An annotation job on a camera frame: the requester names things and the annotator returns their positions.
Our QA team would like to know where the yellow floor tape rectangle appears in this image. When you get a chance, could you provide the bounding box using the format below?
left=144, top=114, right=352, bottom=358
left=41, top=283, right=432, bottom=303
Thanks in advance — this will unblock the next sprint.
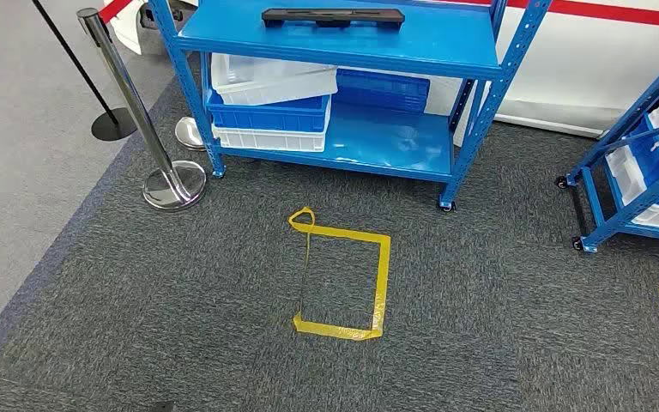
left=287, top=207, right=392, bottom=342

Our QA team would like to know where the white car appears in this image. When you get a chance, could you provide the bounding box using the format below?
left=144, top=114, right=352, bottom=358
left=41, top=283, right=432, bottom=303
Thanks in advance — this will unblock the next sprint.
left=101, top=0, right=659, bottom=141

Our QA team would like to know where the black plastic plate frame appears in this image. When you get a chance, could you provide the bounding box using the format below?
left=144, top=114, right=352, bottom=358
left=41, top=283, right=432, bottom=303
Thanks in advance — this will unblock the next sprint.
left=262, top=8, right=406, bottom=29

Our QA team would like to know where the thin black stanchion post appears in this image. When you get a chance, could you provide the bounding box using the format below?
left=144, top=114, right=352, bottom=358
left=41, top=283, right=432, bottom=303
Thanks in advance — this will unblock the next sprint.
left=31, top=0, right=138, bottom=142

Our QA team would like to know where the blue metal shelf rack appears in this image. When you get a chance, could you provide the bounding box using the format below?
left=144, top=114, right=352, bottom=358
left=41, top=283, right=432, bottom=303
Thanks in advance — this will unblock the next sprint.
left=555, top=39, right=659, bottom=254
left=148, top=0, right=553, bottom=213

